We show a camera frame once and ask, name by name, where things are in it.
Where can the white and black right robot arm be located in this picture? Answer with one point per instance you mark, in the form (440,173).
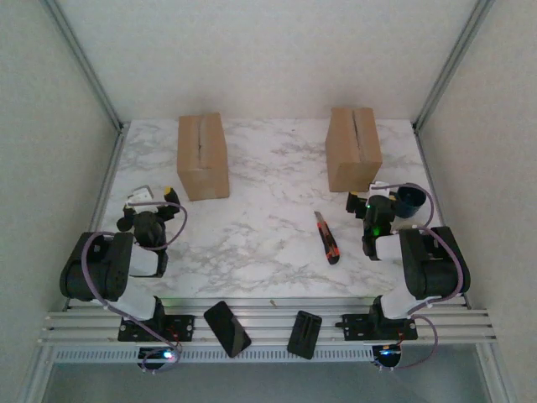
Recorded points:
(436,260)

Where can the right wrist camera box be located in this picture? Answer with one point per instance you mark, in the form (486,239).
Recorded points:
(382,189)

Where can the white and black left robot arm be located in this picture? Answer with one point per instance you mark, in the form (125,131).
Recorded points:
(96,268)

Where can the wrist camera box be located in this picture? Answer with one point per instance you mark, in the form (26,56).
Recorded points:
(382,189)
(140,195)

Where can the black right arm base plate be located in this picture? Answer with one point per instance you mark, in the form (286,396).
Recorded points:
(356,327)

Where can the aluminium right side rail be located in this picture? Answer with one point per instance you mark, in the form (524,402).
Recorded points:
(429,168)

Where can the black smartphone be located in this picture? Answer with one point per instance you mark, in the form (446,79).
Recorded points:
(226,329)

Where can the aluminium mounting rail beam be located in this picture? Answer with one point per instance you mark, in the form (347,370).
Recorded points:
(268,323)

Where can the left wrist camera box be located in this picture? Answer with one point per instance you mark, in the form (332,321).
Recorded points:
(140,195)

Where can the dark blue mug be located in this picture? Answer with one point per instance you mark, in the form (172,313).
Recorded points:
(413,201)

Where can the aluminium left side rail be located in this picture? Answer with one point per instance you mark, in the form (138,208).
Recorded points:
(100,210)

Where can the black phone holder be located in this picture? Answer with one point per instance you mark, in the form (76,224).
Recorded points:
(305,336)

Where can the orange and black utility knife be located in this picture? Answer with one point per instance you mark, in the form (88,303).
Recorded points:
(328,239)

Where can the aluminium frame post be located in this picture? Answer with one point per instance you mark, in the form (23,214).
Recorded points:
(453,63)
(84,63)

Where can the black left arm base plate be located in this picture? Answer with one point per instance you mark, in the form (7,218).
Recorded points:
(180,327)

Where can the aluminium right frame post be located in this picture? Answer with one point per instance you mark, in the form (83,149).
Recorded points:
(453,63)

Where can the wide brown cardboard box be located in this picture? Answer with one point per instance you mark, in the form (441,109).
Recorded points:
(203,159)

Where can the aluminium rail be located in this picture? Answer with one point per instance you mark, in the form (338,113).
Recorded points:
(429,168)
(100,210)

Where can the controller board with LED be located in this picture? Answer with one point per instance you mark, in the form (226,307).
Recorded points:
(161,357)
(388,357)

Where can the aluminium left frame post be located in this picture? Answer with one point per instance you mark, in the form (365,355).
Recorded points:
(84,63)

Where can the narrow brown cardboard box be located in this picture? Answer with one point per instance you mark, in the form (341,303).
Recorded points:
(352,155)

